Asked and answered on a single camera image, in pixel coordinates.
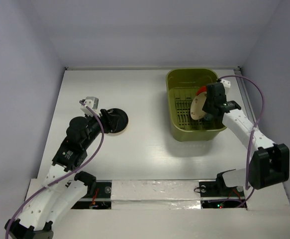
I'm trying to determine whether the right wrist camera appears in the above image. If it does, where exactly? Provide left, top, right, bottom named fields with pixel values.
left=219, top=79, right=231, bottom=95

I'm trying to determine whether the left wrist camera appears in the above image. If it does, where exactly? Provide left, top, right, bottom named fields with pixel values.
left=80, top=97, right=100, bottom=117

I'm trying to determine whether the aluminium side rail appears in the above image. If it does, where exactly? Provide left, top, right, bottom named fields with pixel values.
left=234, top=69, right=274, bottom=176

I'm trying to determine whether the silver taped base panel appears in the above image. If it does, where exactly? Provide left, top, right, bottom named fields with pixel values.
left=110, top=180, right=201, bottom=210

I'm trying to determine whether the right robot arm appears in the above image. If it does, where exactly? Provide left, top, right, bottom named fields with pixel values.
left=202, top=82, right=290, bottom=195

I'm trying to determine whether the orange plate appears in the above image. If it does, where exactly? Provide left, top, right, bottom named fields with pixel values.
left=196, top=86, right=207, bottom=96

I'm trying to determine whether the cream floral plate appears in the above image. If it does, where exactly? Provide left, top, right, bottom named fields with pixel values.
left=190, top=92, right=206, bottom=120

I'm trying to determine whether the beige plate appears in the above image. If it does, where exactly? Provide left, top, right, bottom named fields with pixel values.
left=107, top=129, right=127, bottom=136

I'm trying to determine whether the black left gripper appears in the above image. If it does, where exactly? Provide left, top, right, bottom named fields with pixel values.
left=83, top=109, right=119, bottom=149

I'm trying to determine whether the green dish rack tub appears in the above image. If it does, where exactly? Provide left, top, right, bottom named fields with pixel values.
left=166, top=68, right=226, bottom=142

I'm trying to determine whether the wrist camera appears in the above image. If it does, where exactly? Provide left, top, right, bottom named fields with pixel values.
left=80, top=97, right=100, bottom=117
left=219, top=79, right=231, bottom=95

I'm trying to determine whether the black plate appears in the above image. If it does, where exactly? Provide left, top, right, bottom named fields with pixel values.
left=113, top=108, right=129, bottom=131

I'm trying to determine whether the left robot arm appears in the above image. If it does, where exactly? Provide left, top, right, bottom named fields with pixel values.
left=4, top=109, right=128, bottom=239

